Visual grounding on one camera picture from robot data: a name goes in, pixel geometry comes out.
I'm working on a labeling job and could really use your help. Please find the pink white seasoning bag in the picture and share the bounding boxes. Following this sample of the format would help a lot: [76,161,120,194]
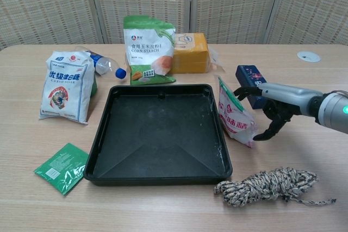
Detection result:
[216,76,258,148]

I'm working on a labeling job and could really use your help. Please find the dark blue rectangular box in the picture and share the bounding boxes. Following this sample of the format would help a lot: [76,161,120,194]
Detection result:
[235,65,270,110]

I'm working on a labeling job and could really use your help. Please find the black square plastic tray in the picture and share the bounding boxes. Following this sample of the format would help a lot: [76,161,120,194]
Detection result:
[83,84,233,187]

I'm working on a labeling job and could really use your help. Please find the clear bottle with blue cap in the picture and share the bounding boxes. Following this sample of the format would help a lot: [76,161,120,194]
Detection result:
[74,46,127,80]

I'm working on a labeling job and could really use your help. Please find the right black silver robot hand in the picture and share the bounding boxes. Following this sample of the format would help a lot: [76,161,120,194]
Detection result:
[233,81,324,142]

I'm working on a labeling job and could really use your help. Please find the white round table grommet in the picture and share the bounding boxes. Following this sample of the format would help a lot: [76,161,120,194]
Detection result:
[296,51,321,62]

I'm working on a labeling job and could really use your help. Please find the woven folding screen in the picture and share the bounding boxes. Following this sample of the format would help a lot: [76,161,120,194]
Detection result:
[0,0,348,51]

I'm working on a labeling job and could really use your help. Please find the white sugar bag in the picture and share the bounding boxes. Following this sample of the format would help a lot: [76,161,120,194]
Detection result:
[39,50,96,126]

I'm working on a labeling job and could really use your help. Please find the green flat sachet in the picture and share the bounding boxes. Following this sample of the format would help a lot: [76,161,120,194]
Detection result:
[33,142,90,196]

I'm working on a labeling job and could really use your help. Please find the yellow tissue pack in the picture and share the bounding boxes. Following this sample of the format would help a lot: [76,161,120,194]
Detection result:
[170,32,226,74]

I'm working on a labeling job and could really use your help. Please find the green white corn starch bag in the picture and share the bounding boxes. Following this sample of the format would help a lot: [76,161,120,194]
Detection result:
[123,15,177,86]

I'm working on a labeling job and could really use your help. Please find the beige black rope bundle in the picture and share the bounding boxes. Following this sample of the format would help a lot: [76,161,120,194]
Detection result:
[213,166,337,208]

